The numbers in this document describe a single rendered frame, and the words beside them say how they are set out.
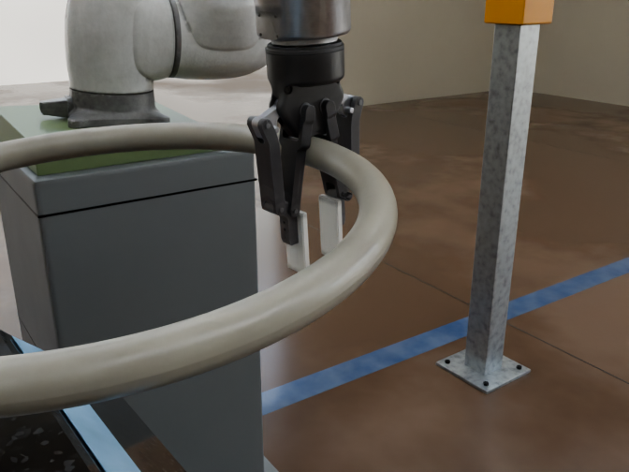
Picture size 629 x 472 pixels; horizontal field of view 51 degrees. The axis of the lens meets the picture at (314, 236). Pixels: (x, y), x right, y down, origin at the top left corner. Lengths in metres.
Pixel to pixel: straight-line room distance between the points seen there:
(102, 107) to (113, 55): 0.09
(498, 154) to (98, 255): 1.08
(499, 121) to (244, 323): 1.51
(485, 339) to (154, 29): 1.27
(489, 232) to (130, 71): 1.08
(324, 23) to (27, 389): 0.40
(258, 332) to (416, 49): 6.76
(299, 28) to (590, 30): 7.00
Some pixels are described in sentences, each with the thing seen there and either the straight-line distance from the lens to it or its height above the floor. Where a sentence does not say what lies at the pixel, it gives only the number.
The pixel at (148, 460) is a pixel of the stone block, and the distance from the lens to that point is 0.51.
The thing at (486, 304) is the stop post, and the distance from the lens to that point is 1.97.
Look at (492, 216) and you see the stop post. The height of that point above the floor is 0.50.
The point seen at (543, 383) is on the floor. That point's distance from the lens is 2.10.
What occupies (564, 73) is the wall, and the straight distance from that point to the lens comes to 7.73.
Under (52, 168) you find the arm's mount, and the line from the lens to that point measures 1.16.
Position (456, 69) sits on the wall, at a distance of 7.51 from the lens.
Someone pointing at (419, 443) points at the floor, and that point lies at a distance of 1.79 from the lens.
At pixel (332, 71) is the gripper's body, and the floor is 1.01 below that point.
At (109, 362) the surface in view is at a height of 0.91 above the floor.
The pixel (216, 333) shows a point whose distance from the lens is 0.35.
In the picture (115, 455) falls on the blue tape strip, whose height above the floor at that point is 0.80.
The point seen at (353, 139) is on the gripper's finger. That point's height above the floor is 0.94.
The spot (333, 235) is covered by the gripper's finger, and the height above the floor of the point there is 0.83.
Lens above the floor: 1.08
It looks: 20 degrees down
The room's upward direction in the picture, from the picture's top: straight up
